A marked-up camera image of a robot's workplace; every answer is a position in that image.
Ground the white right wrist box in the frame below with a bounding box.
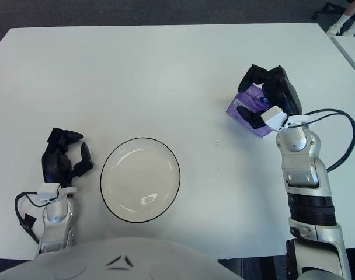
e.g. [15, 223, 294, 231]
[260, 106, 287, 132]

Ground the purple tissue paper pack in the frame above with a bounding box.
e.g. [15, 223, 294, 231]
[225, 83, 276, 139]

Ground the person foot in white sock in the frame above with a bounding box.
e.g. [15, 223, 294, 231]
[326, 13, 353, 36]
[340, 17, 355, 37]

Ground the black office chair base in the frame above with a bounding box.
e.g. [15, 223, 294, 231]
[311, 2, 349, 20]

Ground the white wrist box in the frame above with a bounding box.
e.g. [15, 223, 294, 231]
[37, 183, 61, 202]
[260, 106, 287, 132]

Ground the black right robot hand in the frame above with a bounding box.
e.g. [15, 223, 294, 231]
[237, 64, 303, 131]

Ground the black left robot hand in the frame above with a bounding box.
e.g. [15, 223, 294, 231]
[41, 127, 95, 187]

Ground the white plate with black rim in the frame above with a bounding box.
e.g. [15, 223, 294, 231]
[100, 137, 181, 224]

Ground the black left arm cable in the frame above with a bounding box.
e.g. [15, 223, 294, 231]
[14, 191, 47, 244]

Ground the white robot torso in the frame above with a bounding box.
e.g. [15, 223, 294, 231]
[0, 237, 245, 280]

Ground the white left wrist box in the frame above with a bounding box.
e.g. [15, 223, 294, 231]
[37, 183, 61, 202]

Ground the white side table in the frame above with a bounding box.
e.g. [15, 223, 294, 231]
[331, 34, 355, 81]

